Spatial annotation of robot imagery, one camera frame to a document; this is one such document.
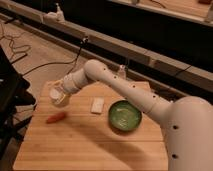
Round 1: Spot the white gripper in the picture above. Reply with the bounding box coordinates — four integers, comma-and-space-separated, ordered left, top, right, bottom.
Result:
47, 74, 79, 103

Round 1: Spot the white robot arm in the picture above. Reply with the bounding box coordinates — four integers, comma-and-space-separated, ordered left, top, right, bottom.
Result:
50, 59, 213, 171

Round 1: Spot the orange carrot toy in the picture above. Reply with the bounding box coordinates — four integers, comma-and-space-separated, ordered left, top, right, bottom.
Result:
46, 112, 66, 124

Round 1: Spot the white sponge block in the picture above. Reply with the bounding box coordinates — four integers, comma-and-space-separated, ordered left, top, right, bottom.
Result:
91, 98, 104, 114

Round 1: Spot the black chair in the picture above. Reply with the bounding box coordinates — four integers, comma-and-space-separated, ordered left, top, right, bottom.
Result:
0, 46, 36, 160

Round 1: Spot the clear small bottle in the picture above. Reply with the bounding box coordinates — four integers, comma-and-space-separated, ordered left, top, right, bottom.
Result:
117, 65, 126, 79

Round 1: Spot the green round plate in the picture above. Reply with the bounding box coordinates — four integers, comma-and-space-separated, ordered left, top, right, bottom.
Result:
108, 100, 142, 131

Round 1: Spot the black floor cable left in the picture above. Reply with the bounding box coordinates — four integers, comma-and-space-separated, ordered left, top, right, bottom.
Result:
0, 23, 90, 82

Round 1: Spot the white object on rail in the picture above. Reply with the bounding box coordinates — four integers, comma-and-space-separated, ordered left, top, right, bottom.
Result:
46, 4, 65, 22

